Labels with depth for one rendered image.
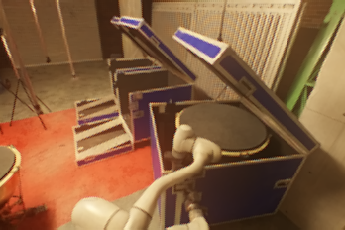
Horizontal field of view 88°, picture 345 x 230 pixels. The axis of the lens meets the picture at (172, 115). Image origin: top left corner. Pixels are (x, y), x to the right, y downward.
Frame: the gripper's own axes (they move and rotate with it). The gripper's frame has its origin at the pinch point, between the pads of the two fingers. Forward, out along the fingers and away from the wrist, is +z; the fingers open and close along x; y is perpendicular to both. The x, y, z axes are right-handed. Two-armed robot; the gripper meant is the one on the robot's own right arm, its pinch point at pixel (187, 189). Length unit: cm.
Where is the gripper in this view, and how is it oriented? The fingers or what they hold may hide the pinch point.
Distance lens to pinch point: 142.2
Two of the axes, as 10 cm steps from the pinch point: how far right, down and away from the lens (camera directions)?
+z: -1.9, -5.0, 8.5
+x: -3.5, 8.4, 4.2
